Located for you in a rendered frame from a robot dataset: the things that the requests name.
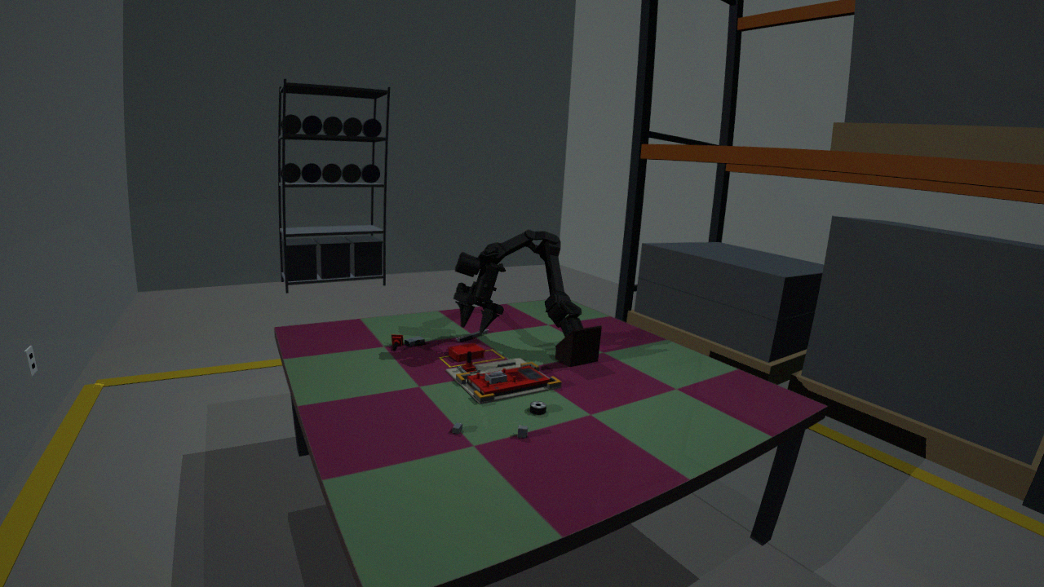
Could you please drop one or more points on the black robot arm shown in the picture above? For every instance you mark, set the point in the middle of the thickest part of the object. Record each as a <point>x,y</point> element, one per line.
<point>558,305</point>

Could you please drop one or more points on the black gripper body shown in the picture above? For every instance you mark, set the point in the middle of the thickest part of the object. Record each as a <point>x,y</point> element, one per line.
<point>482,292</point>

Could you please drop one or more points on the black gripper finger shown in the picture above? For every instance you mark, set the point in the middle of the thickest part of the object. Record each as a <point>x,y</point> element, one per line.
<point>487,319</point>
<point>465,312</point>

